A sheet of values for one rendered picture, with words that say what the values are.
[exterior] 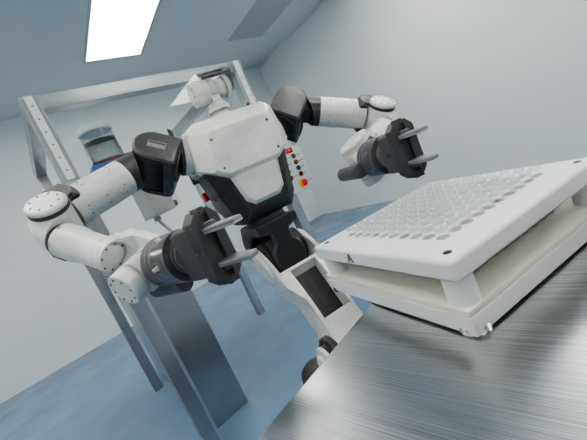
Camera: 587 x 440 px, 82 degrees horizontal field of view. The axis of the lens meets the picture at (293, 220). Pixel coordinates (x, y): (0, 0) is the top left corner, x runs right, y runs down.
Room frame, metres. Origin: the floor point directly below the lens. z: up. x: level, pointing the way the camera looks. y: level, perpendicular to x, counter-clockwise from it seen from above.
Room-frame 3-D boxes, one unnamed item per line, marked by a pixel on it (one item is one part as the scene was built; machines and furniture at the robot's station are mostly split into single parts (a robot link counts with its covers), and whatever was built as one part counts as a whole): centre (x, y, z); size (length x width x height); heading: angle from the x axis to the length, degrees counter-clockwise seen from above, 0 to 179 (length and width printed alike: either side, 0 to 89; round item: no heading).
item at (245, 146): (1.05, 0.09, 1.15); 0.34 x 0.30 x 0.36; 112
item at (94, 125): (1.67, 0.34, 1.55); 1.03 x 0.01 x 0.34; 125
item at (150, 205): (1.71, 0.59, 1.22); 0.22 x 0.11 x 0.20; 35
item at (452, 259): (0.41, -0.17, 0.95); 0.25 x 0.24 x 0.02; 112
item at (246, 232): (1.08, 0.10, 0.88); 0.28 x 0.13 x 0.18; 22
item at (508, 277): (0.41, -0.17, 0.90); 0.24 x 0.24 x 0.02; 22
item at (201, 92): (0.99, 0.07, 1.35); 0.10 x 0.07 x 0.09; 112
